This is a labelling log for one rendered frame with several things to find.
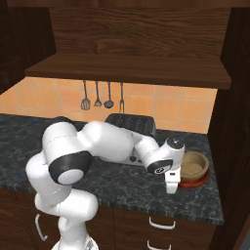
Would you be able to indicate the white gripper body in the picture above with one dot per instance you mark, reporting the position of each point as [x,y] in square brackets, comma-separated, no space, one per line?
[172,186]

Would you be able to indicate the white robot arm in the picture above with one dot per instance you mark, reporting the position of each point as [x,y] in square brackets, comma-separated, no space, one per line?
[107,141]

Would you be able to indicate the tan wooden bowl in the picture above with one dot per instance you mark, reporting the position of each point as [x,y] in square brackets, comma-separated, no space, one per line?
[195,166]

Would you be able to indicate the dark wood cabinet door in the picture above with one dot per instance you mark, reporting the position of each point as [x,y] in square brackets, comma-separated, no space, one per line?
[232,130]
[19,42]

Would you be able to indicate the dark wood open cabinet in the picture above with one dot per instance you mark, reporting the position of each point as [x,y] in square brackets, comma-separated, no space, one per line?
[130,68]

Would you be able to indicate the dark wood drawer front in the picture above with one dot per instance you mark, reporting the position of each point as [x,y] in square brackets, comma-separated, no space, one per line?
[133,221]
[130,242]

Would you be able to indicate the black and silver toaster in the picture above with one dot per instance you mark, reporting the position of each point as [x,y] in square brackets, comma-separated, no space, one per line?
[133,123]

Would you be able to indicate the grey meat fork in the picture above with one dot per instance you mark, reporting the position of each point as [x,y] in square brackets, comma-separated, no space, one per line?
[121,102]

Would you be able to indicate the grey ladle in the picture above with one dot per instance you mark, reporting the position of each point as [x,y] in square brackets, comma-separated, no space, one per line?
[108,103]

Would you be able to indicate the grey hanging whisk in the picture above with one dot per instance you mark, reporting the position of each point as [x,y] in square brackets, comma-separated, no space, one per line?
[97,102]

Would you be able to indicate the grey slotted spatula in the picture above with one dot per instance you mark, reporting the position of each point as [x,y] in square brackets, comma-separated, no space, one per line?
[85,103]

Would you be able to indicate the dark wood base cupboard door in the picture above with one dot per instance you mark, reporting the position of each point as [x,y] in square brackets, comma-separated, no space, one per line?
[16,221]

